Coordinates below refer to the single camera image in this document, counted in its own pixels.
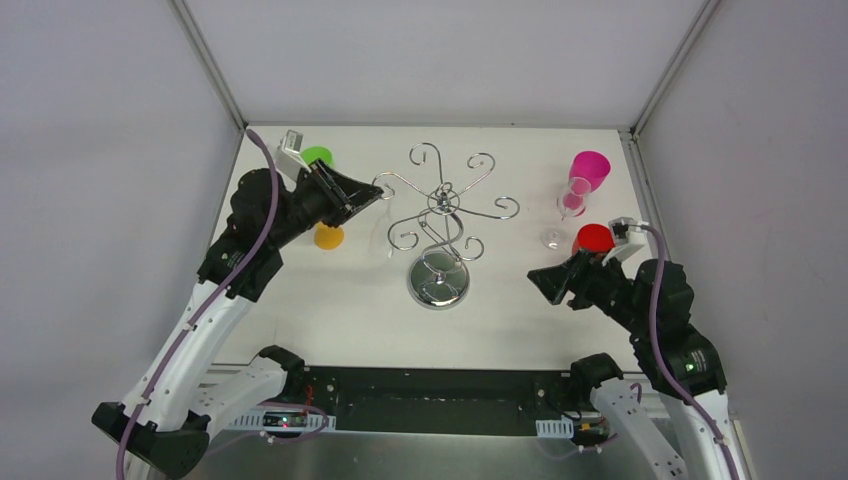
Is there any orange plastic wine glass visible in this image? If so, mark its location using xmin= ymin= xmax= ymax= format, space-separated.
xmin=313 ymin=223 xmax=345 ymax=250

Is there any clear wine glass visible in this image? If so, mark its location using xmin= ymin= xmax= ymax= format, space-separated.
xmin=540 ymin=176 xmax=592 ymax=250
xmin=369 ymin=200 xmax=394 ymax=264

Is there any green plastic wine glass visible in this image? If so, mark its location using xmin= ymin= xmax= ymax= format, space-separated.
xmin=300 ymin=146 xmax=335 ymax=168

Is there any red plastic wine glass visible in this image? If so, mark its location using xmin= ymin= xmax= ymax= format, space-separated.
xmin=571 ymin=223 xmax=616 ymax=254

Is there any chrome wine glass rack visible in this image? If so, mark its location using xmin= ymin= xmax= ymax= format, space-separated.
xmin=372 ymin=142 xmax=521 ymax=311

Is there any magenta plastic wine glass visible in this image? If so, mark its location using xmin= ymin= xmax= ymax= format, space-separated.
xmin=563 ymin=151 xmax=611 ymax=215

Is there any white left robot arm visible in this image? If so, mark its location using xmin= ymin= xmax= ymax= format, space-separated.
xmin=92 ymin=161 xmax=383 ymax=479

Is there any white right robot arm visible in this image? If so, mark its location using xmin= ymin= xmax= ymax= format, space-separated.
xmin=527 ymin=250 xmax=744 ymax=479

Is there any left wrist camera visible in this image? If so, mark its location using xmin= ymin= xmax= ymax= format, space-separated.
xmin=274 ymin=130 xmax=307 ymax=182

